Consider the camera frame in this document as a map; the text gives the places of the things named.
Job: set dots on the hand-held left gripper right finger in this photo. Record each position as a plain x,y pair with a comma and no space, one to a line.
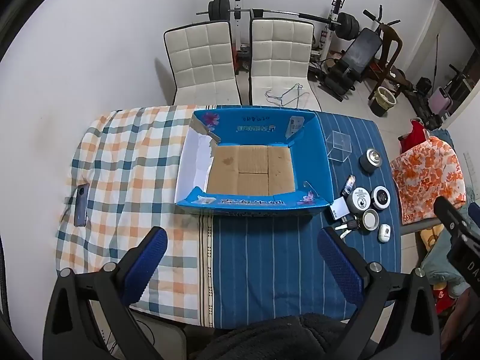
337,262

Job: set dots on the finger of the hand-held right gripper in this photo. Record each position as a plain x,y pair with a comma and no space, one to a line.
450,213
474,212

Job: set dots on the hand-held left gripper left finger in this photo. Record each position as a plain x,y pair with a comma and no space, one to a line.
150,258

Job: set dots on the bunch of keys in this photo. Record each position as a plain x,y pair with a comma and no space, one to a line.
350,225

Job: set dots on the white card box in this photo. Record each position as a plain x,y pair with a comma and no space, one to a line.
339,208

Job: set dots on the small tin with white lid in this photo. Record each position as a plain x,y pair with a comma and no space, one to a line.
370,218

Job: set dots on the white earbuds case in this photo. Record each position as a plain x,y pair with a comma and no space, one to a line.
384,232

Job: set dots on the white jar with silver label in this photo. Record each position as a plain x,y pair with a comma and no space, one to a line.
359,198

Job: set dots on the white jar with black lid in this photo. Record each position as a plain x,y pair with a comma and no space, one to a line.
381,197

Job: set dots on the grey round tin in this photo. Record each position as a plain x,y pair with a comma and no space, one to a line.
371,159

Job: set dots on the clear plastic box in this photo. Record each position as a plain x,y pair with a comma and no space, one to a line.
337,146

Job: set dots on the blue cardboard box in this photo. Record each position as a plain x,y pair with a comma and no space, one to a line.
243,172

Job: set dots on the light teal cloth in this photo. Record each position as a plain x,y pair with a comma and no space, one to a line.
438,262

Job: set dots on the orange floral blanket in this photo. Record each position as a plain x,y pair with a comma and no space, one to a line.
427,180

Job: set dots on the blue striped cloth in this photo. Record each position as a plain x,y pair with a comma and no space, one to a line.
262,262

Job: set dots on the black lighter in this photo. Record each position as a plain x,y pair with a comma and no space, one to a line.
349,184

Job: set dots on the red cloth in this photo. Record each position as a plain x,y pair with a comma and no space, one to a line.
416,135

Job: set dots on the grey smartphone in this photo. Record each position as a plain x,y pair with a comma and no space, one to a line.
80,206

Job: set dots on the plaid cloth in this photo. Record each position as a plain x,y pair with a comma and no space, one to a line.
123,165

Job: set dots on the person's black fleece clothing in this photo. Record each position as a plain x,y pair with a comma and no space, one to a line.
270,337

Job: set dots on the dark wastebasket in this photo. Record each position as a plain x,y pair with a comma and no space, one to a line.
382,101

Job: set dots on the black bag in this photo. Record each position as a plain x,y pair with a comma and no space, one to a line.
423,84

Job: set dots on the thin dark pole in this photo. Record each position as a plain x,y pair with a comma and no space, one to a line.
436,56

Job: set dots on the black weight bench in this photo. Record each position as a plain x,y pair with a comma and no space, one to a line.
362,50

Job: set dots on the brown wooden chair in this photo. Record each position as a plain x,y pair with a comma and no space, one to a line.
392,35

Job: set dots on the white padded chair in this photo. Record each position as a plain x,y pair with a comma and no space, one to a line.
281,52
198,56

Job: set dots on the white barbell rack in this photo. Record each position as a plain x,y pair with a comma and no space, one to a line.
239,26

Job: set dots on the barbell with black plates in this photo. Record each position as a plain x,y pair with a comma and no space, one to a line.
219,7

